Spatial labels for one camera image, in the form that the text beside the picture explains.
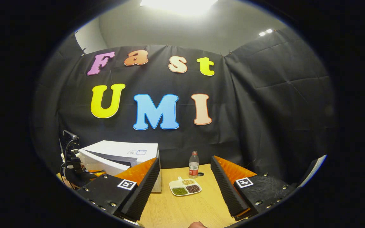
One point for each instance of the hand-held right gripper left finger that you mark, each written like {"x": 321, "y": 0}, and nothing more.
{"x": 144, "y": 193}

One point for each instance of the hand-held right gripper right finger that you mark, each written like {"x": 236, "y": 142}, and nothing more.
{"x": 228, "y": 193}

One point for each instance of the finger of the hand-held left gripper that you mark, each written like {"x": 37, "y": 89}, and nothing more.
{"x": 98, "y": 173}

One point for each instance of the white microwave oven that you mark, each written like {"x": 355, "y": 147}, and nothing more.
{"x": 116, "y": 148}

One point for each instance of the white divided dish of beans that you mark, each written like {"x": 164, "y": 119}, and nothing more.
{"x": 185, "y": 186}

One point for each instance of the clear bottle with red label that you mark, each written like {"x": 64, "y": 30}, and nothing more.
{"x": 194, "y": 166}

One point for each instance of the dark panel with white edge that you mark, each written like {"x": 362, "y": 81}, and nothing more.
{"x": 312, "y": 171}

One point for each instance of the small ceiling light panel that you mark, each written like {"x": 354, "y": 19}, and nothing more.
{"x": 265, "y": 32}

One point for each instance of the large ceiling light panel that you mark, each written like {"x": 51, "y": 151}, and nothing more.
{"x": 179, "y": 5}

